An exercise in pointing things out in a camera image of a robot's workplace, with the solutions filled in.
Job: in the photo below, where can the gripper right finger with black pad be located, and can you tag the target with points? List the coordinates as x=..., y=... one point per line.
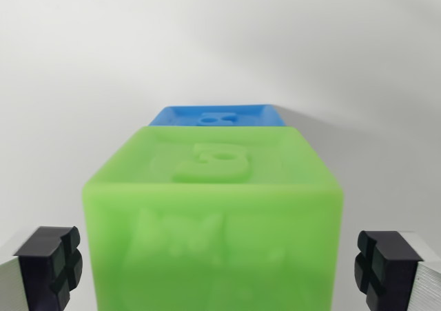
x=396, y=271

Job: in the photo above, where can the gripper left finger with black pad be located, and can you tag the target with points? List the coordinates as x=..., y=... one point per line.
x=38, y=269

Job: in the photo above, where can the green plastic cube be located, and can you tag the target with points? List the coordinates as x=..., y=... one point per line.
x=213, y=228

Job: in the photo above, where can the blue plastic cube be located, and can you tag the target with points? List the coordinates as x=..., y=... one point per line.
x=220, y=116

